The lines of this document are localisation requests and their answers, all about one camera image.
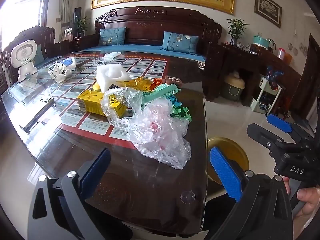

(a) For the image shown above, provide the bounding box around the dark wooden door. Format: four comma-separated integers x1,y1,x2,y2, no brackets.
291,32,320,130

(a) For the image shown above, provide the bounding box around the clear plastic bag pink print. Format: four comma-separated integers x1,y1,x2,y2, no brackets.
127,99,192,170

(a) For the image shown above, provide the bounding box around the mint green wrapper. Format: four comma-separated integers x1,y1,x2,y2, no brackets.
141,82,181,110

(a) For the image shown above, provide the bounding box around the white storage cart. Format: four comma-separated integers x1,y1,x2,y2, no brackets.
251,66,286,117

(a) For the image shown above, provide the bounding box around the white foam block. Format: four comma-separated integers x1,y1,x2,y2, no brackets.
96,64,130,92

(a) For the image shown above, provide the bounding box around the green plant in patterned vase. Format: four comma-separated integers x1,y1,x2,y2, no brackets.
226,19,249,46

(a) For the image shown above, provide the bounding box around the yellow and green basket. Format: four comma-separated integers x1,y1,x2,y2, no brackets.
224,71,246,102

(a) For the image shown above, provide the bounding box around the white robot toy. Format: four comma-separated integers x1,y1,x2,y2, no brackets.
10,39,39,82

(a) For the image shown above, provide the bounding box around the carved wooden sofa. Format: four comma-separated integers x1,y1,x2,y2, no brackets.
72,7,223,68

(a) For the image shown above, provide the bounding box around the blue floral pillow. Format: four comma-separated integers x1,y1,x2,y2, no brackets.
160,31,200,54
98,27,127,47

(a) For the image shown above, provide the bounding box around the green cooking pot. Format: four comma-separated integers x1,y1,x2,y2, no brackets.
252,34,275,52

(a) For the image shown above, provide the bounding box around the brown printed sock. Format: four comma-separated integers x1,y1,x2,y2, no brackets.
164,75,184,88

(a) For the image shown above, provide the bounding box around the dark wooden corner table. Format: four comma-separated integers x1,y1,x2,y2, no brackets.
72,34,100,52

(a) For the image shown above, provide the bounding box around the small dark framed picture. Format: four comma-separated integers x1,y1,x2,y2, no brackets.
254,0,282,28

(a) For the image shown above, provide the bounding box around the clear plastic wrap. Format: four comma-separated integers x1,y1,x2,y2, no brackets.
101,87,143,128

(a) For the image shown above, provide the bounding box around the gold round trash bin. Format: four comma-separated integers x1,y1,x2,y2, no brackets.
206,137,250,188

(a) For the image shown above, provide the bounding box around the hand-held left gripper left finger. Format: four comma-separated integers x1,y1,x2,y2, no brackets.
27,148,112,240

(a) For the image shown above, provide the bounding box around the red-bordered picture poster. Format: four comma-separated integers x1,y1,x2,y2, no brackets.
50,52,171,151

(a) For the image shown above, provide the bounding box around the person's right hand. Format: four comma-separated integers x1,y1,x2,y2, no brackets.
284,177,320,228

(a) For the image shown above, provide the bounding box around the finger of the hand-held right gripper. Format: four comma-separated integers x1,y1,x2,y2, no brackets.
246,123,288,155
267,114,310,144

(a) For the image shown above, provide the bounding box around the beige curtain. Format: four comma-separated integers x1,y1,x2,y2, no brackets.
59,0,79,43

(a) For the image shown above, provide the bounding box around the blue and white packet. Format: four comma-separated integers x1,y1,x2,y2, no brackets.
61,57,77,69

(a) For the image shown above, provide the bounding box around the potted green plant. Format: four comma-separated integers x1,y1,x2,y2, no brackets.
75,17,90,37

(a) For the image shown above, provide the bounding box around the carved wooden armchair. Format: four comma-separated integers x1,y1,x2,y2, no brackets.
0,26,56,85

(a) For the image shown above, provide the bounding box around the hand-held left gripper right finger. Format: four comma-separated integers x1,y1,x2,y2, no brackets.
209,147,293,240

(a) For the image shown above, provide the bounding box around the black tower speaker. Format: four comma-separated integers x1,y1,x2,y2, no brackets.
73,7,82,37

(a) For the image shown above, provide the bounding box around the blue seat cushion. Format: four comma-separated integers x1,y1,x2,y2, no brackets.
80,44,207,63

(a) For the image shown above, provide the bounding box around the dark wooden side cabinet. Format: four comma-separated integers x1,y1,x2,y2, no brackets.
202,42,302,108

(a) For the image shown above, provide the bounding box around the green paper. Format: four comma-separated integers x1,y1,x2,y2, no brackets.
170,97,192,122

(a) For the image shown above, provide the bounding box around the yellow plastic wrapper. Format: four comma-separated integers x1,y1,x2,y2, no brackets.
112,76,157,92

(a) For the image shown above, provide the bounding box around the yellow carton box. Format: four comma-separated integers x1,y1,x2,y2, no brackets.
76,89,128,120

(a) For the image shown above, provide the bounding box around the orange wrapper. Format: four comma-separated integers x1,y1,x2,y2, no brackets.
149,78,163,90

